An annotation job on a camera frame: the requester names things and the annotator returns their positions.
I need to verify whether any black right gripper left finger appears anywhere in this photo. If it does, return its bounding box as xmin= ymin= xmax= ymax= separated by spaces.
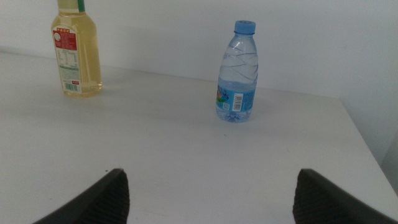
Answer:
xmin=32 ymin=168 xmax=131 ymax=224

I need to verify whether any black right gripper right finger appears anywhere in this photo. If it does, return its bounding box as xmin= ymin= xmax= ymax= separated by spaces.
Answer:
xmin=292 ymin=168 xmax=398 ymax=224

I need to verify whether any yellow juice bottle red label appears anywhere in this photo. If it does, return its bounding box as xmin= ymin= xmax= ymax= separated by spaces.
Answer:
xmin=51 ymin=0 xmax=103 ymax=98

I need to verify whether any clear water bottle blue cap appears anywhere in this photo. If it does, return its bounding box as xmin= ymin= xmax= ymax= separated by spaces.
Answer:
xmin=215 ymin=20 xmax=259 ymax=123

